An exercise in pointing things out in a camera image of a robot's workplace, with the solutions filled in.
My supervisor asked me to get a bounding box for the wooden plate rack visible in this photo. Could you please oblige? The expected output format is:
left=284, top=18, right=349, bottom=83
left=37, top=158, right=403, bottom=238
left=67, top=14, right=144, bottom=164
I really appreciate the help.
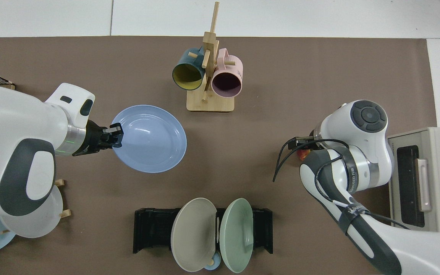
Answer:
left=0, top=179, right=72, bottom=235

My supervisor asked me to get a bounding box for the white plate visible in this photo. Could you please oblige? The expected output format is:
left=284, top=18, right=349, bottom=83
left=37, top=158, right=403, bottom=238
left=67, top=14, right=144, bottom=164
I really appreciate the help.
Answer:
left=0, top=185, right=64, bottom=239

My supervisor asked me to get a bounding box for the black dish rack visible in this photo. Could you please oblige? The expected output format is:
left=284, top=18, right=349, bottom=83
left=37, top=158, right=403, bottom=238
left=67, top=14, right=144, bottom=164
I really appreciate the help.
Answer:
left=133, top=207, right=273, bottom=255

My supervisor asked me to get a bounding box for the pale green plate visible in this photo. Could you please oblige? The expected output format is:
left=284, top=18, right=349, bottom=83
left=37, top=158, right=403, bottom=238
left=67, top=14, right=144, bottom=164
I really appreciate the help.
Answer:
left=220, top=198, right=254, bottom=273

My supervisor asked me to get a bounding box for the beige plate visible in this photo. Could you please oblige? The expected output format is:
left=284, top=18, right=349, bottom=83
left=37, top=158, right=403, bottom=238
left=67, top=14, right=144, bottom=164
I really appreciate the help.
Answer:
left=171, top=197, right=218, bottom=272

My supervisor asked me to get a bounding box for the brown table cloth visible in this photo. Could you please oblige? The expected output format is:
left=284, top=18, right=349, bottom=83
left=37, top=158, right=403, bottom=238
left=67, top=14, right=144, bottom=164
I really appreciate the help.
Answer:
left=0, top=36, right=436, bottom=275

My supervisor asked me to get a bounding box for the dark teal cup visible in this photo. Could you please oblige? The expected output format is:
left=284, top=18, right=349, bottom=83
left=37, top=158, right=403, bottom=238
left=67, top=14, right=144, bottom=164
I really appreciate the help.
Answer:
left=172, top=47, right=206, bottom=91

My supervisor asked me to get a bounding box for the wooden cup stand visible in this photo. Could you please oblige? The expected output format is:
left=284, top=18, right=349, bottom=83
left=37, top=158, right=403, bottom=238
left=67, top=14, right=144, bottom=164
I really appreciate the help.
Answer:
left=186, top=2, right=236, bottom=112

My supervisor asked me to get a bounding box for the pink cup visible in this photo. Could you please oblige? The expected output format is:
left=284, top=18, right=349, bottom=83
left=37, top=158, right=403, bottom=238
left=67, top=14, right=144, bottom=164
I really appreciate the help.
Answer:
left=211, top=48, right=243, bottom=98

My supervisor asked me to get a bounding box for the small blue round thing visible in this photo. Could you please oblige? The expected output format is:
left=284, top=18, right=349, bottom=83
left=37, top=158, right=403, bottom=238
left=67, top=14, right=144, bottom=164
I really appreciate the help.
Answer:
left=204, top=250, right=222, bottom=271

